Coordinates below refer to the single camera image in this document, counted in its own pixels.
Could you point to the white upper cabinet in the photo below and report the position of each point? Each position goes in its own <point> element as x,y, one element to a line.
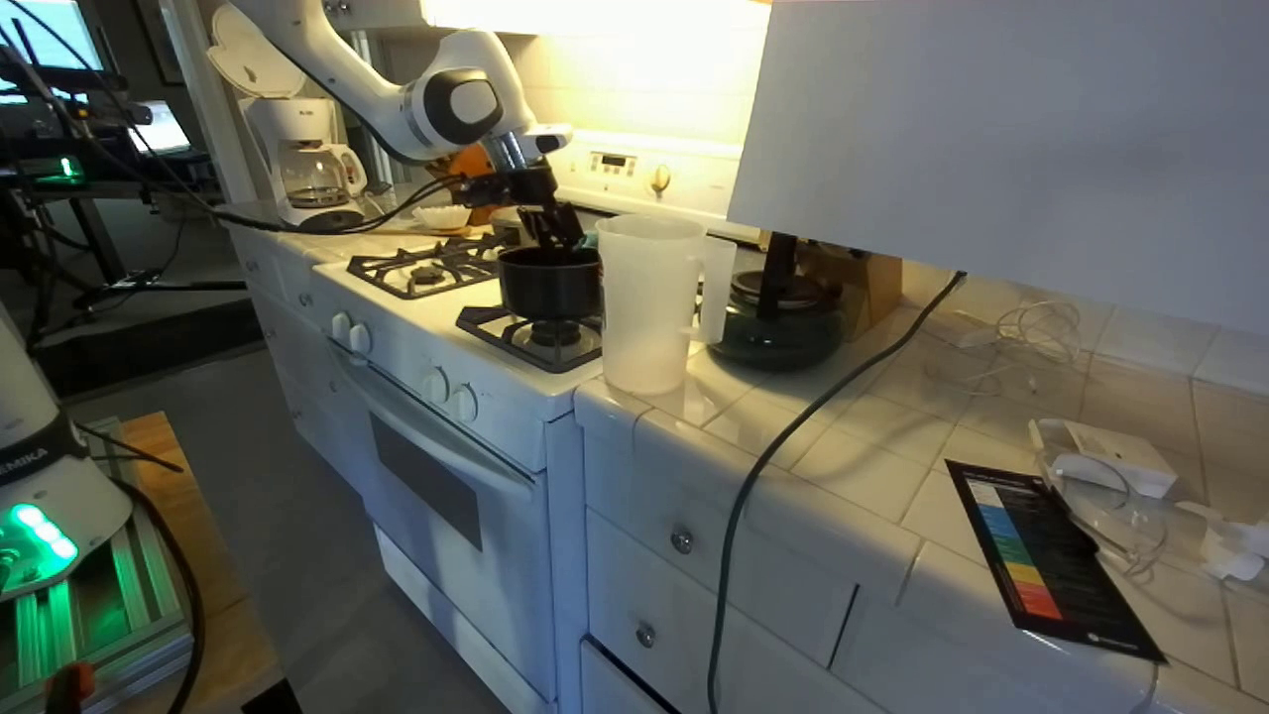
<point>1004,131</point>

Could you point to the wooden knife block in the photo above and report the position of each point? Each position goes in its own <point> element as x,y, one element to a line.
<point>471,163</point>

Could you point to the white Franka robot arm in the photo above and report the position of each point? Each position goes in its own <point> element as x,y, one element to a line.
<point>343,60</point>

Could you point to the black colour calibration card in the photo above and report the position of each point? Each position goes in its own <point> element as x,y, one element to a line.
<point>1045,570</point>

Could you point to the computer monitor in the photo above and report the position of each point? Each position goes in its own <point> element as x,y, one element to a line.
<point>162,128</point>
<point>55,33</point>

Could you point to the black burner grate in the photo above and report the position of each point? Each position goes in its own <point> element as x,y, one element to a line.
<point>503,333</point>
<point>422,275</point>

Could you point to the white plug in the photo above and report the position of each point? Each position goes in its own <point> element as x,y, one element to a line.
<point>1243,553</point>

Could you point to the orange wooden board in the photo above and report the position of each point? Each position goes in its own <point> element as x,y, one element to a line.
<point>876,283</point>

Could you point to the wooden robot cart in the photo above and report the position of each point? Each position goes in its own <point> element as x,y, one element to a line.
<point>224,620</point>

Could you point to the metal drawer knob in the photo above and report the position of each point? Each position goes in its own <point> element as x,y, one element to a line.
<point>683,537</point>
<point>645,631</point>

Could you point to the dark round appliance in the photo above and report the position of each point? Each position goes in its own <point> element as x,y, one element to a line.
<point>779,331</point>

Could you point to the white gas stove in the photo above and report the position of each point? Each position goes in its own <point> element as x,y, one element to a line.
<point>503,557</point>

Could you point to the white stove knob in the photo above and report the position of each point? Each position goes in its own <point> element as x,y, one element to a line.
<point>462,402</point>
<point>440,386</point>
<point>338,324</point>
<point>359,337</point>

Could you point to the aluminium mounting plate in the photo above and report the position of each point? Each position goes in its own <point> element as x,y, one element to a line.
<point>133,579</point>

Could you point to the black pot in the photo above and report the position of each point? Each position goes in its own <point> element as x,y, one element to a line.
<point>551,283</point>

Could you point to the red emergency stop button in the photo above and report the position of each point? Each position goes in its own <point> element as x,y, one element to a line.
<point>71,682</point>

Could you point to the translucent plastic pitcher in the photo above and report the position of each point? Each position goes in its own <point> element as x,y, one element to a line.
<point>647,304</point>

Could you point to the white coffee maker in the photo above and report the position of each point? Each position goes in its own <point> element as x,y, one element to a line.
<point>300,146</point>

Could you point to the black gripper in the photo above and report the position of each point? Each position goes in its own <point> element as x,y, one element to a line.
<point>532,183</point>

